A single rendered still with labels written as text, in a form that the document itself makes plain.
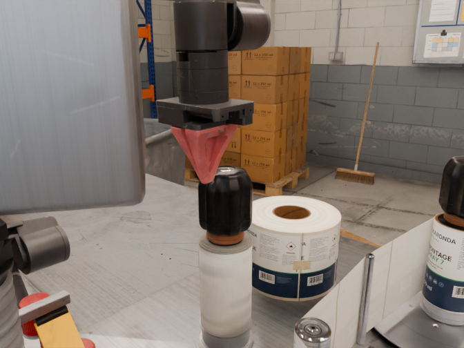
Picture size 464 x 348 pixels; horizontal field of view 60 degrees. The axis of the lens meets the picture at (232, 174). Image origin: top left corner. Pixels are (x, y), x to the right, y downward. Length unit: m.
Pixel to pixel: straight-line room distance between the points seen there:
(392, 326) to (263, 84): 3.11
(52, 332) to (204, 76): 0.28
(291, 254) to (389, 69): 4.10
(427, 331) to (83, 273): 0.75
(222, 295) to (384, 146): 4.32
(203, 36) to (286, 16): 4.87
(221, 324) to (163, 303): 0.19
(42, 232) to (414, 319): 0.63
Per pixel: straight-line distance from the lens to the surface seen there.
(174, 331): 0.75
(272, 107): 3.69
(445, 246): 0.77
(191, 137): 0.45
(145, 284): 0.98
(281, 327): 0.76
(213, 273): 0.62
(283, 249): 0.77
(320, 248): 0.79
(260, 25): 0.51
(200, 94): 0.44
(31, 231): 0.64
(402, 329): 0.79
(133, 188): 0.16
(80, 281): 1.03
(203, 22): 0.43
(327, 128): 5.07
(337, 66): 4.97
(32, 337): 0.51
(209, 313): 0.66
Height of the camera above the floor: 1.34
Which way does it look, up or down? 17 degrees down
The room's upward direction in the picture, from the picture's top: straight up
